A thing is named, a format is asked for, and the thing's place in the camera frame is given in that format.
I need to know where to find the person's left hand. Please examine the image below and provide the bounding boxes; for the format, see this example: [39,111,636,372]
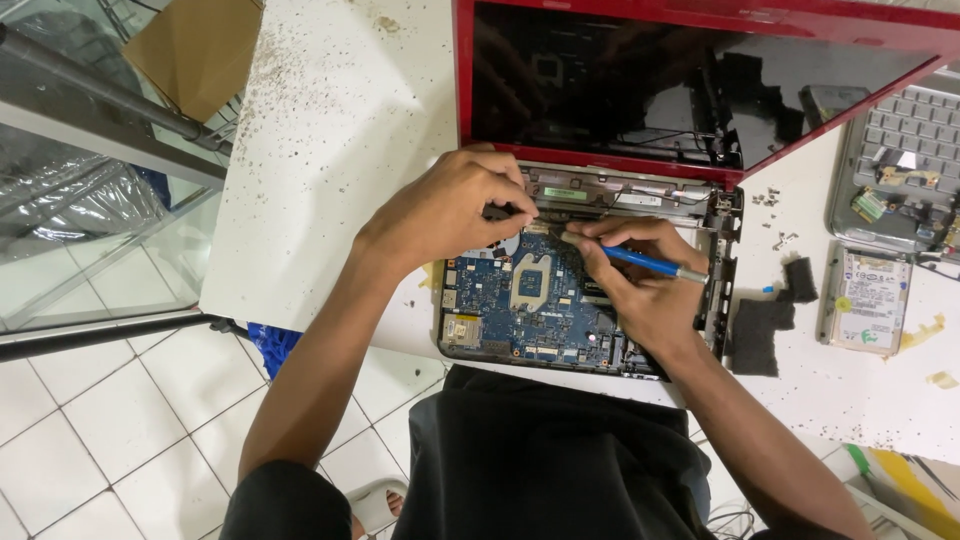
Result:
[355,143,540,276]

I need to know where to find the person's right hand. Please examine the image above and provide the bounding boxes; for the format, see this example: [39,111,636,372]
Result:
[566,216,711,355]

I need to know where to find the blue handled screwdriver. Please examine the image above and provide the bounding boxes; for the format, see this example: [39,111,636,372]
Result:
[559,230,711,285]

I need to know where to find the blue laptop motherboard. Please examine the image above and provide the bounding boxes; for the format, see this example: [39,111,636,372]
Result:
[441,225,646,376]

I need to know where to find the red opened laptop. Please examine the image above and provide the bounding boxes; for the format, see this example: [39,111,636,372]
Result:
[435,0,960,382]

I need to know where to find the group of small screws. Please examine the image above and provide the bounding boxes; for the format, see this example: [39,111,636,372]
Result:
[751,187,800,252]

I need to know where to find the person's black clothing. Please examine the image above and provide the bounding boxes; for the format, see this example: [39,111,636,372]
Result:
[219,364,751,540]

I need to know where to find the blue cloth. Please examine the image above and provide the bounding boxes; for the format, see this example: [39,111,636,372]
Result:
[247,322,303,381]

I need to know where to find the large black foam pad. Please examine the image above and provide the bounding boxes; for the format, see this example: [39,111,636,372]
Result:
[731,297,796,378]

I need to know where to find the small black foam pad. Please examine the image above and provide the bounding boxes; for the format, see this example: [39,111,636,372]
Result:
[775,257,819,305]

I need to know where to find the white sandal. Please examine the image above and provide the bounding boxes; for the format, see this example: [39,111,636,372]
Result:
[343,477,410,537]

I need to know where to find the brown cardboard box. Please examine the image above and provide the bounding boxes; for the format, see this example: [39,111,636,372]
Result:
[122,0,264,124]

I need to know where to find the silver hard disk drive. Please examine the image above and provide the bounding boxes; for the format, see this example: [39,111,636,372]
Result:
[819,243,915,357]

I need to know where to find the silver laptop keyboard cover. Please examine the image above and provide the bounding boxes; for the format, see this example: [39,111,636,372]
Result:
[827,67,960,264]

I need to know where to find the glass display cabinet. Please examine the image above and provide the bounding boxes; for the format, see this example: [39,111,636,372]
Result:
[0,0,249,365]

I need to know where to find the yellow painted white board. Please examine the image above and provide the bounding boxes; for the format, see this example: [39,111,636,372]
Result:
[843,442,960,540]

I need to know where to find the white cables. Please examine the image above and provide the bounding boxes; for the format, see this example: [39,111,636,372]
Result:
[705,502,759,540]

